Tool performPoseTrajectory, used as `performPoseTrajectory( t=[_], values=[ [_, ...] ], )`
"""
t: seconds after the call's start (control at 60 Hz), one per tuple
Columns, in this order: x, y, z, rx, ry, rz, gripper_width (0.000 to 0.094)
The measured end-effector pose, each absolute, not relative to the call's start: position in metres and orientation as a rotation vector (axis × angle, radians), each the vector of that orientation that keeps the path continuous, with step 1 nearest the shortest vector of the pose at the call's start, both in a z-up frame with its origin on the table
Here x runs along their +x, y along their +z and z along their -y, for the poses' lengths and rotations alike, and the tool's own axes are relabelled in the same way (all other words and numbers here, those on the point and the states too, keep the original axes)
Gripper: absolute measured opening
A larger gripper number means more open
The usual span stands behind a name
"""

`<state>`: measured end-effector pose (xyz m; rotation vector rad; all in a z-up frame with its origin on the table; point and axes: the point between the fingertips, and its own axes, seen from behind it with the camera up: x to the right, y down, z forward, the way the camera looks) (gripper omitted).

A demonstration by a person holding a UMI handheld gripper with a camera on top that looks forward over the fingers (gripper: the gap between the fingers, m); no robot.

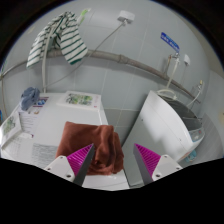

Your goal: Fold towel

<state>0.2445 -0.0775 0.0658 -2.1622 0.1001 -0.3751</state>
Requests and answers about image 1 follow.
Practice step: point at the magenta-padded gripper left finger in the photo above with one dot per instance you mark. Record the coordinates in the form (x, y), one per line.
(61, 166)

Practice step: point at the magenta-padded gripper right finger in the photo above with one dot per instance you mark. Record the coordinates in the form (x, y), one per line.
(163, 166)

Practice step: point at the brown towel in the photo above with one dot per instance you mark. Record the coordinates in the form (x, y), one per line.
(90, 140)

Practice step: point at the printed paper sheet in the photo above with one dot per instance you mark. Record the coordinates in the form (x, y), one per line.
(45, 155)

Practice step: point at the white washing machine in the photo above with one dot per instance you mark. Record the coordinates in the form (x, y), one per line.
(160, 130)

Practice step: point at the small plant-photo booklet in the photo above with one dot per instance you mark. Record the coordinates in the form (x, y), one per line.
(79, 99)

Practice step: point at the crumpled blue-grey cloth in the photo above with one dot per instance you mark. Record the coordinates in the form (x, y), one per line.
(30, 98)

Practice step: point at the white pole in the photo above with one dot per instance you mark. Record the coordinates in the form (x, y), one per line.
(44, 66)

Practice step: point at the green-white striped garment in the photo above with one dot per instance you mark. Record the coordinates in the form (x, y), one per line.
(71, 41)

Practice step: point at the wall water tap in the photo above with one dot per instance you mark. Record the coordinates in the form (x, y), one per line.
(173, 68)

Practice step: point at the grey wall pipe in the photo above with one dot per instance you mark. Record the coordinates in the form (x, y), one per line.
(133, 62)

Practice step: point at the small white wall box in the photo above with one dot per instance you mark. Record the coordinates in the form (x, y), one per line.
(187, 60)

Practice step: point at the blue wall sign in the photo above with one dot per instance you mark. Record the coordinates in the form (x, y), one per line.
(170, 41)

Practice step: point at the white wall socket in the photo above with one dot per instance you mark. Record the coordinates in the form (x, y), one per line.
(126, 16)

